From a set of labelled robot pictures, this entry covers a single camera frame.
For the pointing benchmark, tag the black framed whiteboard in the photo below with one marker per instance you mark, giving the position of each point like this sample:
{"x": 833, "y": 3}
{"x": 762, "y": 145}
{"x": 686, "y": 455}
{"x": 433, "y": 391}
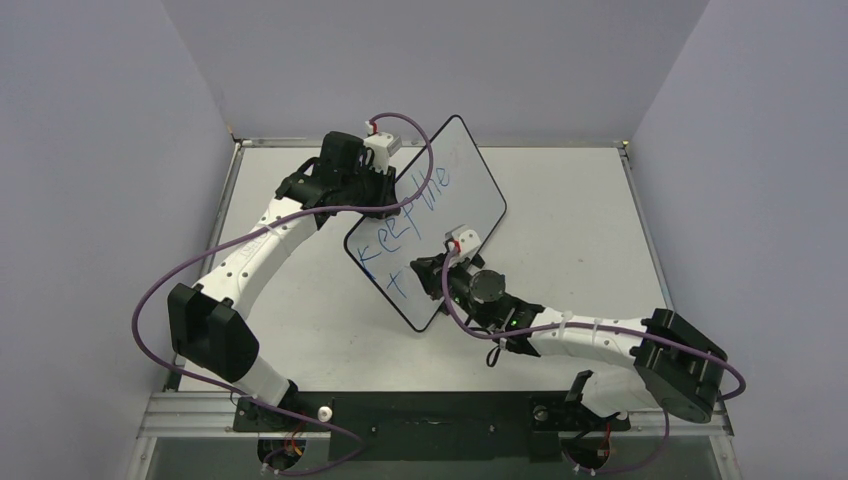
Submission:
{"x": 461, "y": 190}

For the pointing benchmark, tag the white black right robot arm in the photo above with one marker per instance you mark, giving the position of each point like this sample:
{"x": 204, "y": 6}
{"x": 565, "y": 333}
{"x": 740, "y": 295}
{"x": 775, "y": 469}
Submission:
{"x": 661, "y": 361}

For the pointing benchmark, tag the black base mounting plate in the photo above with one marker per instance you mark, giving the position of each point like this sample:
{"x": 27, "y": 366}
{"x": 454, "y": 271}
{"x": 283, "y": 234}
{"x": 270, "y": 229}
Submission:
{"x": 460, "y": 426}

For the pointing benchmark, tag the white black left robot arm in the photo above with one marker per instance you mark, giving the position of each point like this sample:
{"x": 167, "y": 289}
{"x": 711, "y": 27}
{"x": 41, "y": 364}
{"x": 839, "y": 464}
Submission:
{"x": 208, "y": 320}

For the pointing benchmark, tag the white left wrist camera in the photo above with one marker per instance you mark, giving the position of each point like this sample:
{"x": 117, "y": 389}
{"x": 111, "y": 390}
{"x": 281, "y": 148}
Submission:
{"x": 380, "y": 147}

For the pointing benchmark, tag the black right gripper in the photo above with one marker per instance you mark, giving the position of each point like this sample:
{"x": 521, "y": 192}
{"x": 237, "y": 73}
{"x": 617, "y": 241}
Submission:
{"x": 436, "y": 277}

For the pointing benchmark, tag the aluminium front frame rail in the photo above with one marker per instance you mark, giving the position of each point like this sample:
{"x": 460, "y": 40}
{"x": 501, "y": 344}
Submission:
{"x": 201, "y": 415}

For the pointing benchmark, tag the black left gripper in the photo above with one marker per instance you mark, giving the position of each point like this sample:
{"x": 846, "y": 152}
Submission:
{"x": 386, "y": 184}

